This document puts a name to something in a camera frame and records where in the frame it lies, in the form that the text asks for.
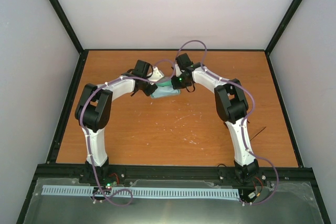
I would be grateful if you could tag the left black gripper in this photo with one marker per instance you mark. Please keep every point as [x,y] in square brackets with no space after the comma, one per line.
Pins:
[148,91]

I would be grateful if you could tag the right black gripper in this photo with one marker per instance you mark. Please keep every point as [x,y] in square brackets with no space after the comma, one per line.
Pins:
[176,86]

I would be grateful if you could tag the light blue cleaning cloth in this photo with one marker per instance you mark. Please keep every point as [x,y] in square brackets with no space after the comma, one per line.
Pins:
[165,91]

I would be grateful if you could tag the grey glasses case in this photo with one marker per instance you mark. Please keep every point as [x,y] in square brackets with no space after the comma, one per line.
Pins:
[166,83]

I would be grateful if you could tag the black sunglasses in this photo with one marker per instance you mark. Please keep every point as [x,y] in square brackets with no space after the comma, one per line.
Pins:
[254,129]

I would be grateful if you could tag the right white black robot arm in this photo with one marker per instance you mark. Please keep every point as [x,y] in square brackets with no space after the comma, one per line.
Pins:
[231,107]

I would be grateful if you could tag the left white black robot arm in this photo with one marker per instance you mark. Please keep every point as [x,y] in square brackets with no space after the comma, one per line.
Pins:
[94,106]

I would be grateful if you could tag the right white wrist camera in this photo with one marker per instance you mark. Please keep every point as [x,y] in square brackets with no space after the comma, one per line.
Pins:
[177,70]

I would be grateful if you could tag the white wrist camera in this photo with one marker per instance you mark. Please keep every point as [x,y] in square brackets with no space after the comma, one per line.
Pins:
[177,70]
[156,75]

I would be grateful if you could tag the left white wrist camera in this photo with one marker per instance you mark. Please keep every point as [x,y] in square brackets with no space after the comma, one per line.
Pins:
[156,75]

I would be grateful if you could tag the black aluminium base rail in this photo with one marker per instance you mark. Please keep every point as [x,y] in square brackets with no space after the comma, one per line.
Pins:
[128,173]

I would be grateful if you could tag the light blue cable duct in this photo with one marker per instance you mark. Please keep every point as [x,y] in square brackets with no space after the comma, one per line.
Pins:
[146,192]

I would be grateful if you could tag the left black frame post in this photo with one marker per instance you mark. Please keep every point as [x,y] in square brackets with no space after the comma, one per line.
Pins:
[67,25]

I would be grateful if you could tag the black frame post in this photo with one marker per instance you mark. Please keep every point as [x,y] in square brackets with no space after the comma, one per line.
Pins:
[290,12]
[67,25]

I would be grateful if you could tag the right black frame post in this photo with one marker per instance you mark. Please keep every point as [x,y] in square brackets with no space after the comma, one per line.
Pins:
[290,12]

